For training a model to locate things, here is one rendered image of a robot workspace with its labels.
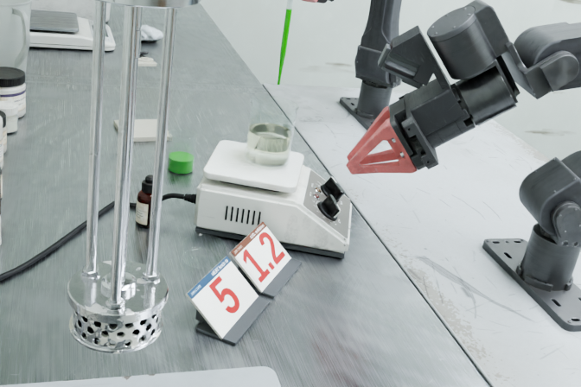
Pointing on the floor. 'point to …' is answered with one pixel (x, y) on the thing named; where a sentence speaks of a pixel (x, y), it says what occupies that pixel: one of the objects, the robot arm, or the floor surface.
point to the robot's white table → (452, 236)
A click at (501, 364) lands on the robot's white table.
